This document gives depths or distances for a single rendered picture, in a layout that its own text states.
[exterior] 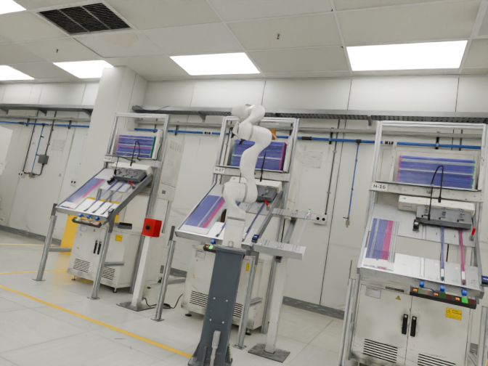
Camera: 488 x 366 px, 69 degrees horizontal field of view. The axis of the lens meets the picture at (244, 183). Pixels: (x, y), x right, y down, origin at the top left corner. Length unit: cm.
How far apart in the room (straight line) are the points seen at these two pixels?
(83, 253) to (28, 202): 379
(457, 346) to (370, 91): 311
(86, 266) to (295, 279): 241
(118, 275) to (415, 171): 282
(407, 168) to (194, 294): 203
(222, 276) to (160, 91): 440
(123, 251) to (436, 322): 271
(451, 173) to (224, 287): 184
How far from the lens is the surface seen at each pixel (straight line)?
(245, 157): 223
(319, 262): 452
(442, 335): 284
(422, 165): 300
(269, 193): 306
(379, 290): 280
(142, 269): 336
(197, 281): 324
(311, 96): 498
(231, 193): 223
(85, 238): 410
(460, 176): 300
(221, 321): 228
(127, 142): 413
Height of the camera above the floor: 85
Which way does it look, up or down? 7 degrees up
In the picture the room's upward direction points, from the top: 10 degrees clockwise
